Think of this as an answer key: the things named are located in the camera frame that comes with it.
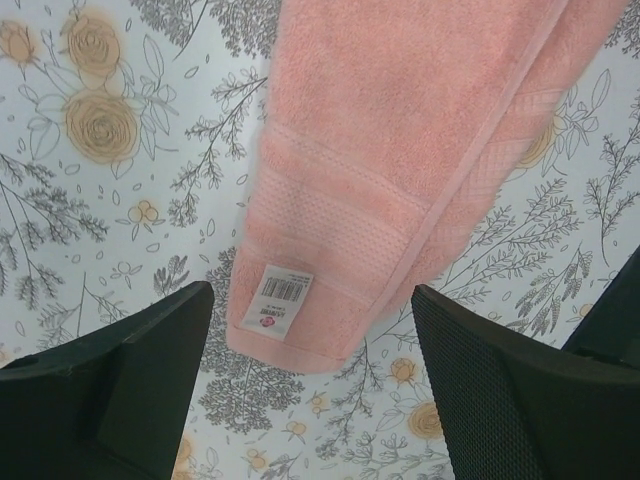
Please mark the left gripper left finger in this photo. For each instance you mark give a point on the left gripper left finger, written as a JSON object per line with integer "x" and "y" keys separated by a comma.
{"x": 111, "y": 404}

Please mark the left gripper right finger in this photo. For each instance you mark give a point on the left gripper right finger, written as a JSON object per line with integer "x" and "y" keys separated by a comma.
{"x": 514, "y": 408}

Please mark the pink towel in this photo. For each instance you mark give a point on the pink towel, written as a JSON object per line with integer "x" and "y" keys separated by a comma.
{"x": 390, "y": 127}

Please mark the floral table mat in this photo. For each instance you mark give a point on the floral table mat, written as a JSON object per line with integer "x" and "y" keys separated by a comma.
{"x": 127, "y": 150}

